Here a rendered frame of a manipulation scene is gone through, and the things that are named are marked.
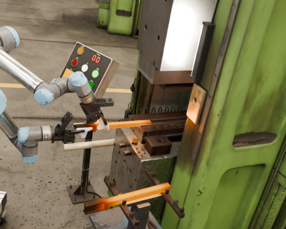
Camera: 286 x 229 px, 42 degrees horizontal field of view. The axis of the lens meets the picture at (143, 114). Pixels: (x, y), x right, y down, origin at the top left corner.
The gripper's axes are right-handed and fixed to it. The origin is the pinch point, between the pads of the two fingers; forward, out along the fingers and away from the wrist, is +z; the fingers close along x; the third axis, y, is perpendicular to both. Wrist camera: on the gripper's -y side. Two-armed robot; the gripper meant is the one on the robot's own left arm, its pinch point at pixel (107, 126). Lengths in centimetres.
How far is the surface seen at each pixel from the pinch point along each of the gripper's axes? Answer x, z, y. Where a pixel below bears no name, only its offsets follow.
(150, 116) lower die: -7.0, 14.7, -24.4
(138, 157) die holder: 18.3, 14.0, -6.1
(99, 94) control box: -39.1, 5.5, -5.9
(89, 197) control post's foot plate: -51, 93, 37
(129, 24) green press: -440, 165, -133
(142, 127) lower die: 3.3, 10.1, -16.6
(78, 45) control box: -70, -16, -10
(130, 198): 52, -1, 7
